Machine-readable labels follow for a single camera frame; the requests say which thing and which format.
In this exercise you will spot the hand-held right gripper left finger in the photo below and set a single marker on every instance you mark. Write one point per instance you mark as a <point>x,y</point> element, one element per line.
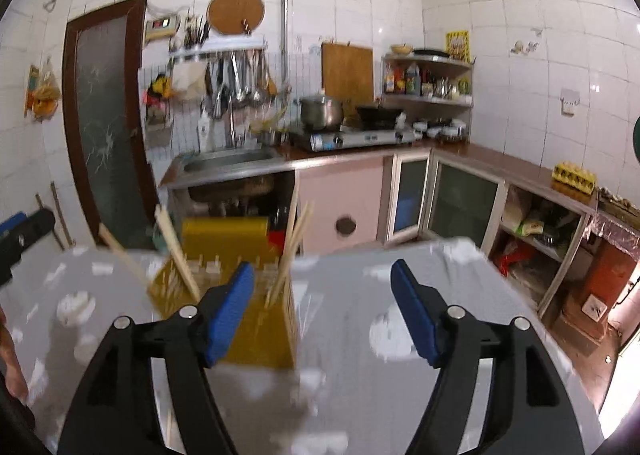
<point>230,315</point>

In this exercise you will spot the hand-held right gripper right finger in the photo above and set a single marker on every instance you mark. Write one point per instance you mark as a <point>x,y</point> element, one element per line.
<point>415,315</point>

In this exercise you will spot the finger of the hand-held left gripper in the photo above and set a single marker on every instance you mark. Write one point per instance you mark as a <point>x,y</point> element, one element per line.
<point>35,227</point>
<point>12,225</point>

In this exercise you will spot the yellow perforated utensil holder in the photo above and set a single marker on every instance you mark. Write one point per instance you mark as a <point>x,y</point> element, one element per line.
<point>260,340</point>

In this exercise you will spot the person's left forearm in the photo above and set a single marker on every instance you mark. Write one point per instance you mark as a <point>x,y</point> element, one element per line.
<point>11,360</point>

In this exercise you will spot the hanging kitchen utensils group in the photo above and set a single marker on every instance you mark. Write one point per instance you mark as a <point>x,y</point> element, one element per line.
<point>240,82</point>

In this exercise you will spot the bamboo sticks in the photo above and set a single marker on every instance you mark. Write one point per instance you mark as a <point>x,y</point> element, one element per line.
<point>59,215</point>

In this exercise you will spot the grey bear print tablecloth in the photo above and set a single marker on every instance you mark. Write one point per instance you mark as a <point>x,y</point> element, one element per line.
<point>350,295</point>

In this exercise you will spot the brown frosted glass door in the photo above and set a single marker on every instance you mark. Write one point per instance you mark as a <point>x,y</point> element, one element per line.
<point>105,125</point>

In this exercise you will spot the hanging orange plastic bag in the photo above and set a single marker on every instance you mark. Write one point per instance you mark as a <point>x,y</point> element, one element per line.
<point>45,99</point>

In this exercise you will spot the kitchen counter cabinet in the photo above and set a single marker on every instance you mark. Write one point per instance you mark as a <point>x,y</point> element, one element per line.
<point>330,195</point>

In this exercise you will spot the steel kitchen sink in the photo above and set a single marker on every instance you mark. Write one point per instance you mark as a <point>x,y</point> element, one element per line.
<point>225,162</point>

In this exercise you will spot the yellow and red scrubbers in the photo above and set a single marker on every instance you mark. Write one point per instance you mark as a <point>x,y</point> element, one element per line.
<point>157,90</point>

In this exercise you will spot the white soap bottle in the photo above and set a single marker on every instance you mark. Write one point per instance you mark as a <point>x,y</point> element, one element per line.
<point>203,131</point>

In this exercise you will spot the group of white bowls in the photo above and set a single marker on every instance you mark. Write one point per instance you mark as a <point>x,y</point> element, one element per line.
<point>440,130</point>

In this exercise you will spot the steel gas stove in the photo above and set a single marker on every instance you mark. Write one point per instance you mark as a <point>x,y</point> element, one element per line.
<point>350,138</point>

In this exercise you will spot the red stand with plastic cover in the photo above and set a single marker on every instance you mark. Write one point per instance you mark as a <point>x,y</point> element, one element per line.
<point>607,265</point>

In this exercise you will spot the black wok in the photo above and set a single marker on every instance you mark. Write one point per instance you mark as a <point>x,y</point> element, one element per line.
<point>377,116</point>

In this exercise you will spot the yellow egg carton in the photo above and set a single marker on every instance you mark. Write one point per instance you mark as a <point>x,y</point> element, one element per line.
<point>575,177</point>

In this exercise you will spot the hanging white cloth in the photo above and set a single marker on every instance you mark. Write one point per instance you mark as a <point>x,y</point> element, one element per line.
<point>187,80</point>

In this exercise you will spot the metal corner shelf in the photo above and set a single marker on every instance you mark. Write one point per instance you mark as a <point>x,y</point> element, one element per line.
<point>430,101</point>

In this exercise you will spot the steel cooking pot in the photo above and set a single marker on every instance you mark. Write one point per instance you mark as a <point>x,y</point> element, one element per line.
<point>320,112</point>

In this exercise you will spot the thick wooden chopping block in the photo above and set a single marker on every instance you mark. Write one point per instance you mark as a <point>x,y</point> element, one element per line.
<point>617,201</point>

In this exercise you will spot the dark sauce bottle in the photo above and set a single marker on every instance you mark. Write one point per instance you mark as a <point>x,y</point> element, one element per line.
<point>412,81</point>

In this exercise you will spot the yellow oil bottle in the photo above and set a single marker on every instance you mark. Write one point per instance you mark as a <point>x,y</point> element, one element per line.
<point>389,81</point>

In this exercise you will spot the utensil cups with chopsticks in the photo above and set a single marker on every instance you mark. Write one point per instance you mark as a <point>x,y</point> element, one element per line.
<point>195,36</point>

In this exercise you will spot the rectangular wooden cutting board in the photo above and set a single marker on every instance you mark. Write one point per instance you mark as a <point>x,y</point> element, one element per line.
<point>347,72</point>

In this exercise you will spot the black flat pan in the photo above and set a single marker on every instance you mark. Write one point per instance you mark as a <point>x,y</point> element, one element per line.
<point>432,53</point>

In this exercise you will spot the beige bowl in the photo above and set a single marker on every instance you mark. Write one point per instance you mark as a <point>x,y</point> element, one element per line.
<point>401,50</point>

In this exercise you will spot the round wooden board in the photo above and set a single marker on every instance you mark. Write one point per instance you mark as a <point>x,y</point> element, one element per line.
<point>236,10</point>

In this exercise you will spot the yellow wall switch box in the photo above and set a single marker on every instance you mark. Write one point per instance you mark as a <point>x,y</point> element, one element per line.
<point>161,27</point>

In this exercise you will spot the metal wall rack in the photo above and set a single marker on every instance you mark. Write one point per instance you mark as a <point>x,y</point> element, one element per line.
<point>215,47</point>

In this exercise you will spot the white wall socket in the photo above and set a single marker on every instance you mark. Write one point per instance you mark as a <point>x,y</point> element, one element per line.
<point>570,102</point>

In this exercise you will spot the yellow wall poster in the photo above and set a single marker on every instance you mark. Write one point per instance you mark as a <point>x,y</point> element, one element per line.
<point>457,45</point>

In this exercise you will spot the green round wall board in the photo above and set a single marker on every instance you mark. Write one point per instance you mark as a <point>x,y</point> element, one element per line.
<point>637,140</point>

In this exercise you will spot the small wall sticker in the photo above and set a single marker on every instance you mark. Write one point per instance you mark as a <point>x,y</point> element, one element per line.
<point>525,47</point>

